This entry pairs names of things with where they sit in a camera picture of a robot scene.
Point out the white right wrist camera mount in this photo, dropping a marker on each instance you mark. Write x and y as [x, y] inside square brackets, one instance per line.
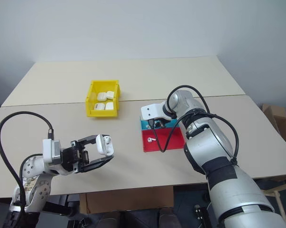
[152, 110]

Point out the black device with screws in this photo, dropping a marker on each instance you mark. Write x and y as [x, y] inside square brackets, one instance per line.
[200, 216]

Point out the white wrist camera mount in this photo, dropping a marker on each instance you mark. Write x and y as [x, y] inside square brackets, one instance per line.
[48, 150]
[152, 110]

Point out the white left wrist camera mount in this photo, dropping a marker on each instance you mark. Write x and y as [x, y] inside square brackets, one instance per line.
[48, 150]

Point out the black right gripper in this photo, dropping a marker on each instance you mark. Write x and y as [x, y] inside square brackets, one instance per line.
[160, 123]

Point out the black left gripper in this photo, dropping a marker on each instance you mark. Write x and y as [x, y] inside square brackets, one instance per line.
[72, 159]

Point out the dark rounded shape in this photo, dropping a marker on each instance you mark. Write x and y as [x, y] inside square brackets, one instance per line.
[107, 219]
[167, 217]

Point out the light wooden frame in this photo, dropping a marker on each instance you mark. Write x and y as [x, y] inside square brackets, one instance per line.
[276, 188]

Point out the blue open tray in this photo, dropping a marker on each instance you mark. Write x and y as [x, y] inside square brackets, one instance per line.
[145, 124]

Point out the brown cardboard box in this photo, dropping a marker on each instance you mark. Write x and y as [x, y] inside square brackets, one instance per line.
[279, 123]

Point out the red open tray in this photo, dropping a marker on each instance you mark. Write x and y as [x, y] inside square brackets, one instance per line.
[171, 140]

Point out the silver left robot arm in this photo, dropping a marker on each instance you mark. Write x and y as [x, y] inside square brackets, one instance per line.
[36, 183]

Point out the brown cardboard panel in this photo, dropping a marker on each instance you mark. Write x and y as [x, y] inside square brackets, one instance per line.
[123, 199]

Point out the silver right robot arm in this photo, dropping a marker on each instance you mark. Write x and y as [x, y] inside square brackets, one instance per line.
[211, 147]

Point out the yellow plastic bin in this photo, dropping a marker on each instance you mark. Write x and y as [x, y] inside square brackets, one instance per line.
[102, 114]

